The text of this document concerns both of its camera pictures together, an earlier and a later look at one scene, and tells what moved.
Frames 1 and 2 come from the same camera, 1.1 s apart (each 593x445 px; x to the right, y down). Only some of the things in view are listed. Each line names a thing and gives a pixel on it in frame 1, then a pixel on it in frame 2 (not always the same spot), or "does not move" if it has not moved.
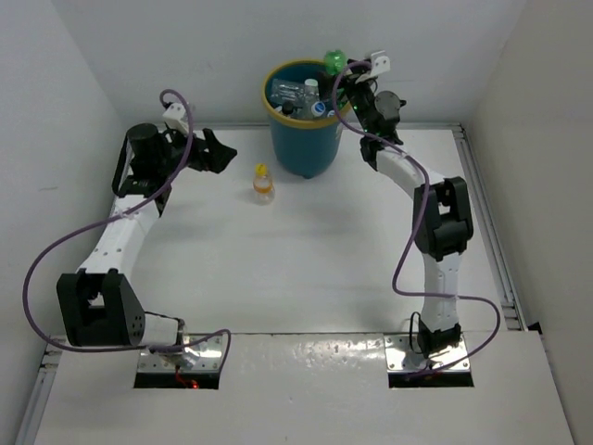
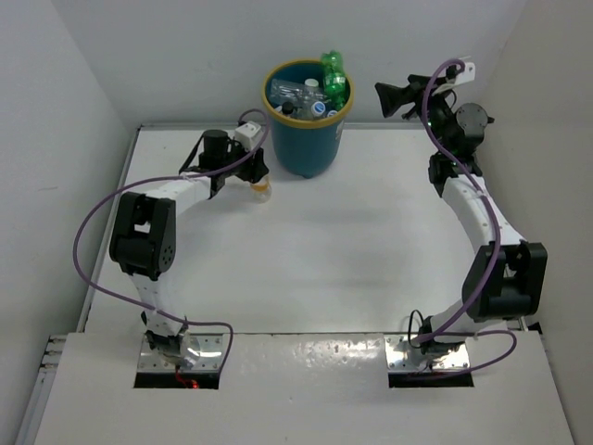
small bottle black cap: x=287 y=108 does not move
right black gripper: x=326 y=84 -> x=394 y=96
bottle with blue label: x=318 y=108 does not move
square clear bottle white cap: x=311 y=93 does not move
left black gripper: x=217 y=155 -> x=255 y=167
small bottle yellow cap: x=263 y=189 does not move
